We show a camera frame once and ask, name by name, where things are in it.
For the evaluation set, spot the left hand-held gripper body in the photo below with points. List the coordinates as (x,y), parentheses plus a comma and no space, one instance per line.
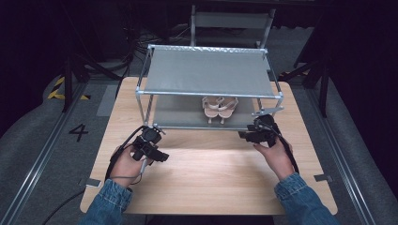
(145,145)

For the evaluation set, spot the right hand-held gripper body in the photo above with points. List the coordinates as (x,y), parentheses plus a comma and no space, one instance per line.
(264,131)

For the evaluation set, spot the white slingback high-heel shoe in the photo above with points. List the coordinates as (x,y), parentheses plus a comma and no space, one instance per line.
(212,109)
(228,109)

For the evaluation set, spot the grey metal shoe rack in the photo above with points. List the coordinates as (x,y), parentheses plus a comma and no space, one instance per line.
(208,73)

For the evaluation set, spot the person's left hand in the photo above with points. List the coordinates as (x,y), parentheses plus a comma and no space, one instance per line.
(128,168)

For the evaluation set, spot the person's right hand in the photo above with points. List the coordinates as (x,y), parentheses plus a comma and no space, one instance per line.
(277,159)

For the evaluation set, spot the grey tape piece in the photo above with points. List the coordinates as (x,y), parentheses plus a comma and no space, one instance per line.
(323,178)
(93,182)

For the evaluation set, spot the black tripod stand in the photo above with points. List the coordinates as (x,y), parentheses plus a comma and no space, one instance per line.
(67,87)
(324,84)

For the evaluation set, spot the yellow black floor tape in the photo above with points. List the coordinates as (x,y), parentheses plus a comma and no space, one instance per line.
(56,93)

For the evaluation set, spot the grey metal frame rack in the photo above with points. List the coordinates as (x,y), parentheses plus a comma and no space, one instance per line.
(231,20)

